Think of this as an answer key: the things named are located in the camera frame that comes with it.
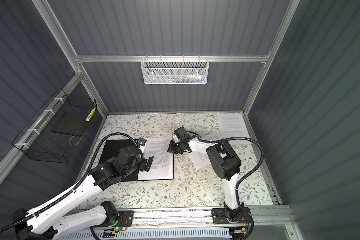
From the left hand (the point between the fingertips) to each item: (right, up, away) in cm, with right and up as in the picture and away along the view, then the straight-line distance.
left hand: (144, 153), depth 75 cm
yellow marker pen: (-32, +20, +6) cm, 38 cm away
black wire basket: (-44, +10, -2) cm, 45 cm away
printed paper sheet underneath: (+30, -8, +20) cm, 37 cm away
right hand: (+10, -2, +20) cm, 22 cm away
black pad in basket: (-37, +15, +1) cm, 40 cm away
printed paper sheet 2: (+7, -11, +16) cm, 20 cm away
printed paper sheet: (+7, -10, +16) cm, 20 cm away
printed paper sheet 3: (+58, +15, +38) cm, 71 cm away
